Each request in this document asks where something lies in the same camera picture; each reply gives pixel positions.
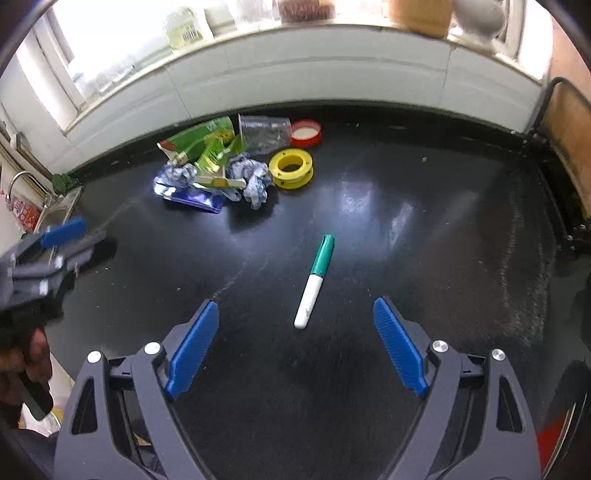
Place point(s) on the green scouring pad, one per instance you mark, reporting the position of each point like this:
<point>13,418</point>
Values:
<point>63,182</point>

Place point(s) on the green labelled bottle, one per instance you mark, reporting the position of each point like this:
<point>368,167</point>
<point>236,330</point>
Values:
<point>184,27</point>

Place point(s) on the brown basket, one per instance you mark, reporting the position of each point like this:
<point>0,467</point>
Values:
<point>307,10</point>

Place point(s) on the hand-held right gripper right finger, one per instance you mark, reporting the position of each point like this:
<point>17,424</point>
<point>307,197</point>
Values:
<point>399,346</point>

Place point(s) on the blue foil packet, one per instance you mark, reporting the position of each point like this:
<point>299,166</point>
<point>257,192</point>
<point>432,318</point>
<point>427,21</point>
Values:
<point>184,194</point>

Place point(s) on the green and white marker pen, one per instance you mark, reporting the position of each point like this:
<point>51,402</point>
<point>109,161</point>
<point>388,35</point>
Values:
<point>318,267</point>

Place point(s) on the red bin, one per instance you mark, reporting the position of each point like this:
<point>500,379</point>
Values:
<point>556,436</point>

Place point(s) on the red jar lid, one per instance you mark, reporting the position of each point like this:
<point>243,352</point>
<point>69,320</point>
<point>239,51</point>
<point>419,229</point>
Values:
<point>305,134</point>

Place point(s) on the green crumpled carton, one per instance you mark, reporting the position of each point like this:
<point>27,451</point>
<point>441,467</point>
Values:
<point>203,141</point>

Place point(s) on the clear plastic cup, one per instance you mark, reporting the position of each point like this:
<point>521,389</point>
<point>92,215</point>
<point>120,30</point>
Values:
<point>263,134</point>

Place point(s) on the white ceramic vase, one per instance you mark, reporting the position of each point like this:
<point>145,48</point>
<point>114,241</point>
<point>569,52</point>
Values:
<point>478,21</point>

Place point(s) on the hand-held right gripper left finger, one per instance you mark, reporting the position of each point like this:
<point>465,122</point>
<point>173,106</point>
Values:
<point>194,350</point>

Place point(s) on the yellow plastic spool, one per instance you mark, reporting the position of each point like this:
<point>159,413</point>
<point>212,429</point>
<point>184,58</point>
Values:
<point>275,167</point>

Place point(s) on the person's left hand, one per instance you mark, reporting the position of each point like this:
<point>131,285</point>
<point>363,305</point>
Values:
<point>37,353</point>

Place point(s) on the metal faucet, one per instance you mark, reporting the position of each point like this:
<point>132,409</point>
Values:
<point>21,177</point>

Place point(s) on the tan jar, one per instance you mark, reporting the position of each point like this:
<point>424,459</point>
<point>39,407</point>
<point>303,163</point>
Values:
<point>420,16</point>

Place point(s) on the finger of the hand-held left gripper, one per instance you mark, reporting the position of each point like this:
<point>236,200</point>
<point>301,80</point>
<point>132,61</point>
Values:
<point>62,233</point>
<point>87,247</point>

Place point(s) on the red and white packet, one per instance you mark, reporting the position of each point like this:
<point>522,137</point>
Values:
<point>24,213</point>

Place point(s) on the black metal frame rack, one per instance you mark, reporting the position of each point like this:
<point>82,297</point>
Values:
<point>542,120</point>

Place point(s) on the person's dark clothing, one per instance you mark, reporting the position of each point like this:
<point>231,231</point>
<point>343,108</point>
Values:
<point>25,457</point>

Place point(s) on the steel sink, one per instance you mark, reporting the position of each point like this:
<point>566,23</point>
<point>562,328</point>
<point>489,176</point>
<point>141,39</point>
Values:
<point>62,207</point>

